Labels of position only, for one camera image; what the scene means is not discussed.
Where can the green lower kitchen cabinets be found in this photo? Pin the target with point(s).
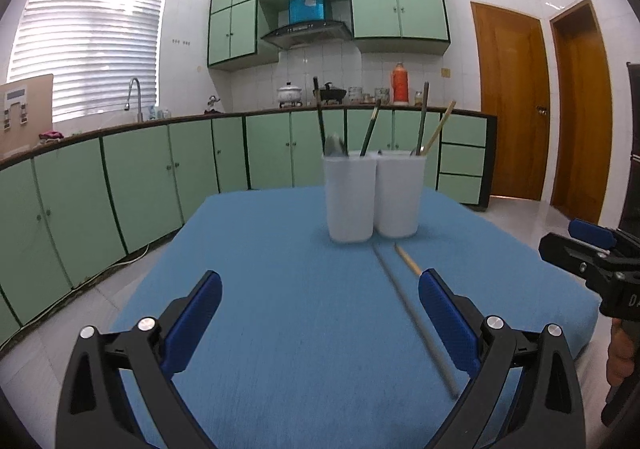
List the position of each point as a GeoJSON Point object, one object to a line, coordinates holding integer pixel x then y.
{"type": "Point", "coordinates": [75, 208]}

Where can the wooden door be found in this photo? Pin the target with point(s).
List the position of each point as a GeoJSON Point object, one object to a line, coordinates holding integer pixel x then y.
{"type": "Point", "coordinates": [585, 114]}
{"type": "Point", "coordinates": [514, 87]}

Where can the cardboard box with label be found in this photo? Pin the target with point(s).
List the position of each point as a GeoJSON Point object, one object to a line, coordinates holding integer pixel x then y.
{"type": "Point", "coordinates": [26, 113]}

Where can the wooden door right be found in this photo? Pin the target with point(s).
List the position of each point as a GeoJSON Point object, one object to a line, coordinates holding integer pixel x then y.
{"type": "Point", "coordinates": [585, 114]}

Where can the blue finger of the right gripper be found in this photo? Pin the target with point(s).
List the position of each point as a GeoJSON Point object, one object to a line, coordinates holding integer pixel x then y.
{"type": "Point", "coordinates": [613, 240]}
{"type": "Point", "coordinates": [574, 256]}

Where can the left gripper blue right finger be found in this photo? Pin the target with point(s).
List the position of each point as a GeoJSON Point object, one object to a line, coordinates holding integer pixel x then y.
{"type": "Point", "coordinates": [546, 408]}

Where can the grey metal chopstick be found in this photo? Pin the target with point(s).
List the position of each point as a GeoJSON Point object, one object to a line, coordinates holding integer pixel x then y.
{"type": "Point", "coordinates": [426, 338]}

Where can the black chopstick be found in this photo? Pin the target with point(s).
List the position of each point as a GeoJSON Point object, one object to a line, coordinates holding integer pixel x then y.
{"type": "Point", "coordinates": [372, 121]}
{"type": "Point", "coordinates": [317, 99]}

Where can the large steel spoon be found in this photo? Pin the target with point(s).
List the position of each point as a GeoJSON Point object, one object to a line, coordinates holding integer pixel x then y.
{"type": "Point", "coordinates": [334, 146]}

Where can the black range hood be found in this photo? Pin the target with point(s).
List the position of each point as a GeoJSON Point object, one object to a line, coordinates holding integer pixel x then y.
{"type": "Point", "coordinates": [308, 33]}

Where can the wooden door left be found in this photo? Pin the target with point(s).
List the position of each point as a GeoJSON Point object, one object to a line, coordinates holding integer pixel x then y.
{"type": "Point", "coordinates": [514, 87]}

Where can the green upper wall cabinets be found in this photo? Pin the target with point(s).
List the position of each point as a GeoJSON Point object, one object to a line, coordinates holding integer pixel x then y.
{"type": "Point", "coordinates": [236, 27]}

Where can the blue tablecloth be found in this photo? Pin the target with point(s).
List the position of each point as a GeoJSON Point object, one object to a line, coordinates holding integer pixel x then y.
{"type": "Point", "coordinates": [310, 346]}

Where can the red cloth on counter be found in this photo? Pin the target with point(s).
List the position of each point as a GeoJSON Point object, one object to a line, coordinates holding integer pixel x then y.
{"type": "Point", "coordinates": [51, 135]}

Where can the window with white blinds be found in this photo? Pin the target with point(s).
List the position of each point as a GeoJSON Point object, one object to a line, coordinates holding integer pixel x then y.
{"type": "Point", "coordinates": [104, 54]}

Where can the orange thermos flask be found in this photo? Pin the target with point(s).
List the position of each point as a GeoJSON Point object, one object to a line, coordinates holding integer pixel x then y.
{"type": "Point", "coordinates": [399, 80]}

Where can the dark grey chopstick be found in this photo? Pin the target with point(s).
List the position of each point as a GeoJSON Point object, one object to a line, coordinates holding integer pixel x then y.
{"type": "Point", "coordinates": [419, 138]}

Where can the white two-compartment utensil holder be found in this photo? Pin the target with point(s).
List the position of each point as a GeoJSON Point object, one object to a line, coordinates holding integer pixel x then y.
{"type": "Point", "coordinates": [374, 193]}

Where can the black wok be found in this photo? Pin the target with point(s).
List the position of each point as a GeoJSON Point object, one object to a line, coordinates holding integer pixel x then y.
{"type": "Point", "coordinates": [330, 94]}

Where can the person's right hand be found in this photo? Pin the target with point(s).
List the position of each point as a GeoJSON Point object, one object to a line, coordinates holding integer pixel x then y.
{"type": "Point", "coordinates": [620, 364]}

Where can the small kettle on counter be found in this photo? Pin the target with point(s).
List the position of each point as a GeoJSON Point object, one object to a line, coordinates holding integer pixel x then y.
{"type": "Point", "coordinates": [213, 105]}

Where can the white enamel pot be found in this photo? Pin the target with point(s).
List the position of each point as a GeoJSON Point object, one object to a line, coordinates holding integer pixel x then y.
{"type": "Point", "coordinates": [289, 96]}

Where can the glass jar on counter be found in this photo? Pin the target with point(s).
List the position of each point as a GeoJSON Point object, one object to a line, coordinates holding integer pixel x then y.
{"type": "Point", "coordinates": [418, 98]}

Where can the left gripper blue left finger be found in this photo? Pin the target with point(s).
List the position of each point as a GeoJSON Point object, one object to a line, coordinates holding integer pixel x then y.
{"type": "Point", "coordinates": [94, 410]}

